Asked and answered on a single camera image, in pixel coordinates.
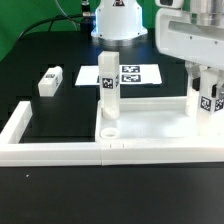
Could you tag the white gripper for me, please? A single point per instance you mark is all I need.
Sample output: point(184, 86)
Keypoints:
point(176, 36)

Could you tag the white desk tabletop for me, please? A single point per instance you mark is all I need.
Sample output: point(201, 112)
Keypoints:
point(147, 118)

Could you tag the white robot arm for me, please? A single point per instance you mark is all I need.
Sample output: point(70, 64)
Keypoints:
point(120, 22)

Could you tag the white marker sheet with tags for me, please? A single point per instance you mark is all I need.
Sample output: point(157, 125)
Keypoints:
point(139, 74)

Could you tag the black cable connector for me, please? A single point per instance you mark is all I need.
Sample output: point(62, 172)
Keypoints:
point(88, 17)

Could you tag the white U-shaped obstacle frame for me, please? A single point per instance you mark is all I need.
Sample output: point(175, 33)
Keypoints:
point(153, 151)

